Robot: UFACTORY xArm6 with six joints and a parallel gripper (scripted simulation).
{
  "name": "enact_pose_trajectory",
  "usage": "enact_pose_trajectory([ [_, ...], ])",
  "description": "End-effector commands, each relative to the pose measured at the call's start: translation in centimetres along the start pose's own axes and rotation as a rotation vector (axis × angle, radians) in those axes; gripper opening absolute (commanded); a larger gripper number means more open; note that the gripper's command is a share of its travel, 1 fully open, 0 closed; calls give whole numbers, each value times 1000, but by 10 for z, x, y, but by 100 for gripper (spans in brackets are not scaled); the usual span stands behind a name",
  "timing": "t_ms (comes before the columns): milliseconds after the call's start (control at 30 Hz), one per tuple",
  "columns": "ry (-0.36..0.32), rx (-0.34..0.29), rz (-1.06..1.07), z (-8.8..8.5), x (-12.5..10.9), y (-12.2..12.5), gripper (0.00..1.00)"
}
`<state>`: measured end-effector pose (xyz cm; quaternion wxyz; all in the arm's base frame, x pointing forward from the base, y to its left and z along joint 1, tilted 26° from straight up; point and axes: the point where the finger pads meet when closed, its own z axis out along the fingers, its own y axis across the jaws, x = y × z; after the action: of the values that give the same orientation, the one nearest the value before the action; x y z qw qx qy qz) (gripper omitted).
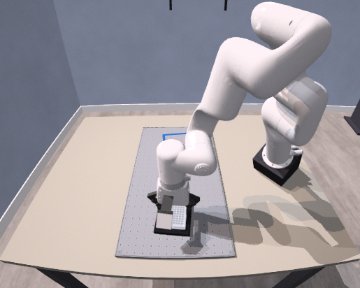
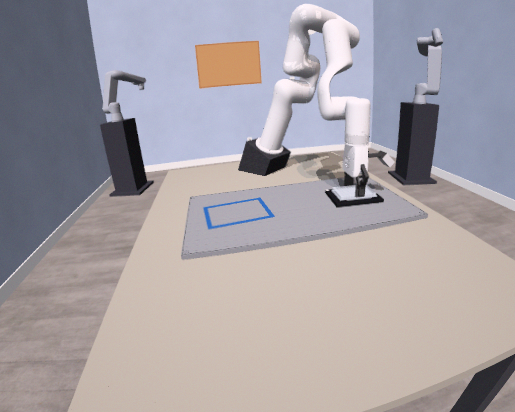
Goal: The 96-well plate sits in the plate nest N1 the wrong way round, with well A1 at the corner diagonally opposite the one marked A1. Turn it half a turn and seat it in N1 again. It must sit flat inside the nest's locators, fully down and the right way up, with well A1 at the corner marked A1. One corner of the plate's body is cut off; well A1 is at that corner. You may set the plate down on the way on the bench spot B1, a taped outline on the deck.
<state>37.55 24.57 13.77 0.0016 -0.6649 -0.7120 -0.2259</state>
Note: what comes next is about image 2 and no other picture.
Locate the blue tape outline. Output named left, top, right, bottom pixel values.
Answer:
left=203, top=198, right=275, bottom=229

